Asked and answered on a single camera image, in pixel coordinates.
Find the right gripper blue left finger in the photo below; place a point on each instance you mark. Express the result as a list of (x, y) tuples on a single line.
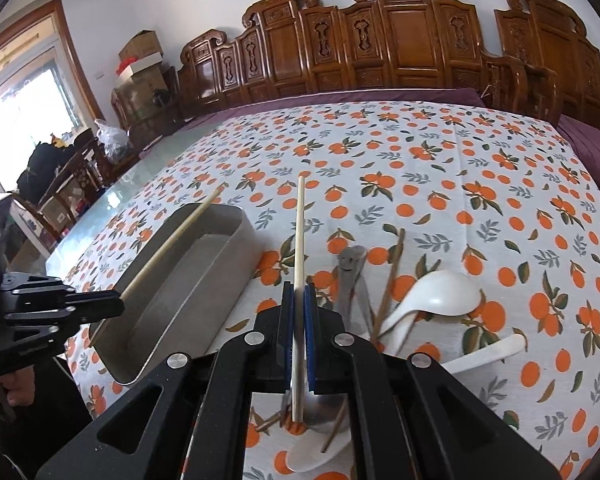
[(286, 333)]

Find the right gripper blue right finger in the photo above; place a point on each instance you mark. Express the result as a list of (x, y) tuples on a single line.
[(312, 328)]

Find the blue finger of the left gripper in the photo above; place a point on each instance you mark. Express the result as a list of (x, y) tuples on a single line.
[(101, 304)]

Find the light wooden chopstick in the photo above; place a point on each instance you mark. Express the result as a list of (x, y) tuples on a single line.
[(171, 240), (298, 363)]

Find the smiley metal utensil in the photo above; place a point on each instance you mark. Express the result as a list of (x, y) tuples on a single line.
[(353, 300)]

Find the metal spoon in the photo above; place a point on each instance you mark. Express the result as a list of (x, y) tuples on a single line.
[(320, 411)]

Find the dark wooden chopstick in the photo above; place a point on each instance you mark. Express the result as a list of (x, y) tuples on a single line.
[(386, 296), (336, 428)]

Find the large white ladle spoon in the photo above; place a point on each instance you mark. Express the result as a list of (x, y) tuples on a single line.
[(443, 292)]

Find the white soup spoon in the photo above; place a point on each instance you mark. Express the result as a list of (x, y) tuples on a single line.
[(499, 351)]

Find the person's left hand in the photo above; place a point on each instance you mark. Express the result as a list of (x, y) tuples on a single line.
[(18, 388)]

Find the metal rectangular tray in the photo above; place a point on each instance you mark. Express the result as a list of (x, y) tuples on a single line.
[(185, 299)]

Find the white plastic bag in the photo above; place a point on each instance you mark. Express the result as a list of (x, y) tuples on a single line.
[(114, 140)]

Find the orange print tablecloth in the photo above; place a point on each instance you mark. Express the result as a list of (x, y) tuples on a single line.
[(501, 198)]

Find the stacked cardboard boxes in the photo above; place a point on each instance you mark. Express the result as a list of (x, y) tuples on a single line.
[(140, 89)]

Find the carved wooden bench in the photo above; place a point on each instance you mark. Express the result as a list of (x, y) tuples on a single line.
[(298, 47), (562, 66)]

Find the purple bench cushion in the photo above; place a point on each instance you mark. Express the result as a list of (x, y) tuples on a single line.
[(585, 142)]

